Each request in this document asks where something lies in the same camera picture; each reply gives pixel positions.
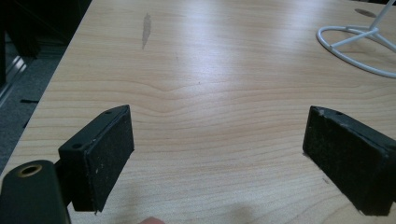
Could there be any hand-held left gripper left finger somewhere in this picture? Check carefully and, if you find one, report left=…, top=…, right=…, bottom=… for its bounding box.
left=57, top=104, right=135, bottom=215

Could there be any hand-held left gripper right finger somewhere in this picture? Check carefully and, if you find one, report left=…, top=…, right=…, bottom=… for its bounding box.
left=302, top=105, right=396, bottom=217

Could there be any white round stand base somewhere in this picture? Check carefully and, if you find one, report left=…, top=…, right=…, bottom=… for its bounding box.
left=316, top=0, right=396, bottom=79

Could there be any dark furniture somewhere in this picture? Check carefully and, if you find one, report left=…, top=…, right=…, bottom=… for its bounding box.
left=0, top=0, right=93, bottom=60

